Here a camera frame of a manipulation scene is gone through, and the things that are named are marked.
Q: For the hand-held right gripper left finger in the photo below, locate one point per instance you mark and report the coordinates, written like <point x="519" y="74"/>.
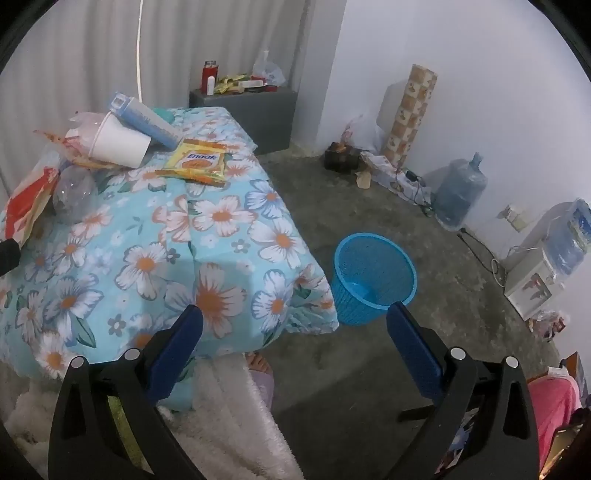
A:
<point x="178" y="350"/>

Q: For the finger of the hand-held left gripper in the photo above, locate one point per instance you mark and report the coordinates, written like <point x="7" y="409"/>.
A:
<point x="7" y="258"/>

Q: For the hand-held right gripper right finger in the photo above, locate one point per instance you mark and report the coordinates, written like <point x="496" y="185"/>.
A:
<point x="415" y="355"/>

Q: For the red white carton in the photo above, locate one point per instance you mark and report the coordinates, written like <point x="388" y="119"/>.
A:
<point x="25" y="203"/>

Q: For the clear plastic bottle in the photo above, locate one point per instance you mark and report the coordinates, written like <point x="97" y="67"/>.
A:
<point x="74" y="191"/>

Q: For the blue plastic wastebasket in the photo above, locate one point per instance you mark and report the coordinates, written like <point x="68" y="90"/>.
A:
<point x="369" y="272"/>

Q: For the clear orange-edged plastic wrapper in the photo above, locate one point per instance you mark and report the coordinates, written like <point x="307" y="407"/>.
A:
<point x="64" y="145"/>

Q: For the white paper cup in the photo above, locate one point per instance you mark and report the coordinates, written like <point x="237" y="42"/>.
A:
<point x="117" y="143"/>

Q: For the yellow snack packet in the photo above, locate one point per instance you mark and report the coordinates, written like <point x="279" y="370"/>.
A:
<point x="198" y="161"/>

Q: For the blue label plastic bottle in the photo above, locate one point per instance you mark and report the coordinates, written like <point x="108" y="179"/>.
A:
<point x="143" y="117"/>

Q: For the person's foot in slipper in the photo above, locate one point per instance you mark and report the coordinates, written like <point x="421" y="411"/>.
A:
<point x="258" y="369"/>

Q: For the white fluffy rug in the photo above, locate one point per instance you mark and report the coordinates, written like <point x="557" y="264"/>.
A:
<point x="231" y="415"/>

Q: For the blue floral blanket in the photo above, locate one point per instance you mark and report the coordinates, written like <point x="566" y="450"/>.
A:
<point x="221" y="258"/>

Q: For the clear bag with items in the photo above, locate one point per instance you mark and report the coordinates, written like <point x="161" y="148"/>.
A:
<point x="549" y="323"/>

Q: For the white water dispenser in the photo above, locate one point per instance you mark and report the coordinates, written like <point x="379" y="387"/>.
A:
<point x="526" y="272"/>

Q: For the pink cloth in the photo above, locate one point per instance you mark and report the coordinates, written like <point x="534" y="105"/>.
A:
<point x="551" y="406"/>

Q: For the brown cardboard box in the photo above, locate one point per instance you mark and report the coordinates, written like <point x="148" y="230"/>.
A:
<point x="572" y="364"/>

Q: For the brown paper piece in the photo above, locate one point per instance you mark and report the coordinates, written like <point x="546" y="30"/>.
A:
<point x="364" y="179"/>

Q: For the floral cloth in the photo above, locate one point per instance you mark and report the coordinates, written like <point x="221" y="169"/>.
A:
<point x="383" y="173"/>

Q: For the labelled blue water jug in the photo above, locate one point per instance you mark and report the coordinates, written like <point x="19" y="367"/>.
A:
<point x="568" y="240"/>

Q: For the black box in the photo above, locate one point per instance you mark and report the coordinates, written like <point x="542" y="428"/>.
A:
<point x="341" y="159"/>

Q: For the white plastic bag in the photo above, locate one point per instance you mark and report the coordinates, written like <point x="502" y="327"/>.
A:
<point x="364" y="131"/>

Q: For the patterned rolled mat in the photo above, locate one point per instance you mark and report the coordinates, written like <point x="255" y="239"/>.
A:
<point x="411" y="115"/>

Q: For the grey cabinet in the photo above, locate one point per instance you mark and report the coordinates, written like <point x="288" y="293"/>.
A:
<point x="249" y="115"/>

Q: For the white pipe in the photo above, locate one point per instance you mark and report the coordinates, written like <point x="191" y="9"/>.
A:
<point x="139" y="46"/>

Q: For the grey board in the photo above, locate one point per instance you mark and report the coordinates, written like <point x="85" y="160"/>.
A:
<point x="392" y="101"/>

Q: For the small white bottle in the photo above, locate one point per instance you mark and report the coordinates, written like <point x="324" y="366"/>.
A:
<point x="211" y="86"/>

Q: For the yellow packets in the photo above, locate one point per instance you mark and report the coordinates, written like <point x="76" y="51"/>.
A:
<point x="228" y="84"/>

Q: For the red thermos bottle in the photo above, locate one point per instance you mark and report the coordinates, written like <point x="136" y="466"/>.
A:
<point x="207" y="69"/>

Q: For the red white packet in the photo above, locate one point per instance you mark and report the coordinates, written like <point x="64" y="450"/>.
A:
<point x="258" y="85"/>

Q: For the clear plastic bag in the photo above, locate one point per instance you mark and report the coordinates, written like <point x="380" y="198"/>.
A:
<point x="268" y="69"/>

